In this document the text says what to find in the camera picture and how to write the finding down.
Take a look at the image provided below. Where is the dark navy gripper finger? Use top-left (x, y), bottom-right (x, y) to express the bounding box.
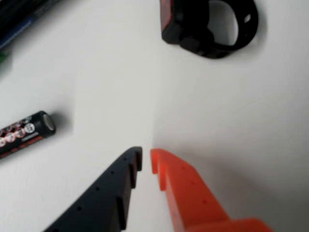
top-left (44, 145), bottom-right (143, 232)

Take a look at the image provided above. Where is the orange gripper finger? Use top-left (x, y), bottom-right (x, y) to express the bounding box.
top-left (150, 147), bottom-right (274, 232)

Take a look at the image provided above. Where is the green marker with black barrel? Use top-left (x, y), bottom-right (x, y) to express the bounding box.
top-left (0, 0), bottom-right (73, 72)

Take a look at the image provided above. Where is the black AAA battery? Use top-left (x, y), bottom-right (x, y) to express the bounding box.
top-left (0, 110), bottom-right (57, 160)

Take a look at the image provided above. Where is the black strap bike light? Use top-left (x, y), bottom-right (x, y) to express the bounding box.
top-left (158, 0), bottom-right (260, 59)

